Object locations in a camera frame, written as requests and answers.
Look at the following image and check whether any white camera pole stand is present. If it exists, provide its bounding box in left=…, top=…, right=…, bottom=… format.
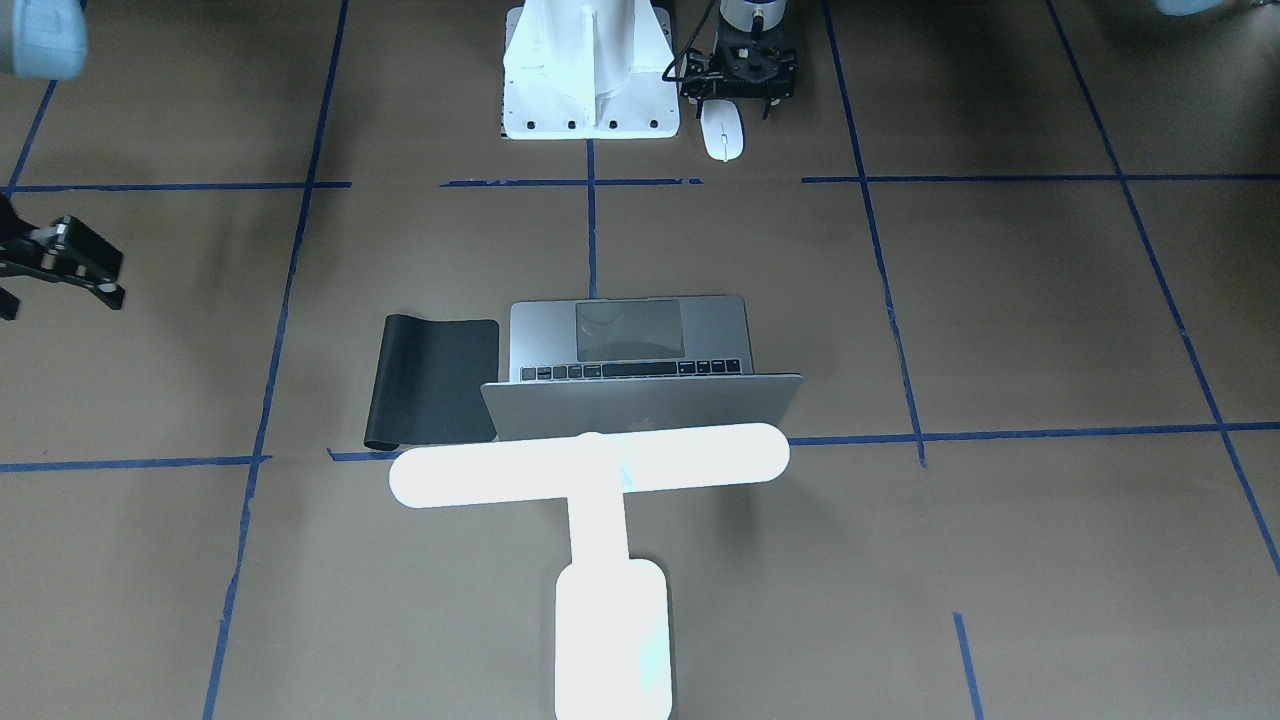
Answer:
left=500, top=1, right=681, bottom=141

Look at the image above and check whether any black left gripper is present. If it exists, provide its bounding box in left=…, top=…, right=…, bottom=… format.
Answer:
left=680, top=28, right=797, bottom=104

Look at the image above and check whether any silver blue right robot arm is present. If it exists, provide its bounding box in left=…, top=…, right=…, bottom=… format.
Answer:
left=1, top=1, right=125, bottom=311

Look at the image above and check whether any black mouse pad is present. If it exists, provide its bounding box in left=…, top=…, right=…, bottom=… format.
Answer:
left=364, top=313, right=499, bottom=451

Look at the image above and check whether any white desk lamp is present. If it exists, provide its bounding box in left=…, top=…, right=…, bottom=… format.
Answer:
left=389, top=423, right=790, bottom=719

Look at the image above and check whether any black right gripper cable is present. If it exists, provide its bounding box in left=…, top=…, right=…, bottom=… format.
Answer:
left=664, top=35, right=719, bottom=86

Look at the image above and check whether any white computer mouse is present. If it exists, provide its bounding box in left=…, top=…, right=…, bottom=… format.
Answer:
left=699, top=99, right=744, bottom=163

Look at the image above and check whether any grey laptop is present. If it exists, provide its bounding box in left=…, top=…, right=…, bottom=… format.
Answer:
left=481, top=295, right=803, bottom=441

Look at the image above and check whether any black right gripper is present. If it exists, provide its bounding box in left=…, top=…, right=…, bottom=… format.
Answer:
left=1, top=195, right=124, bottom=284

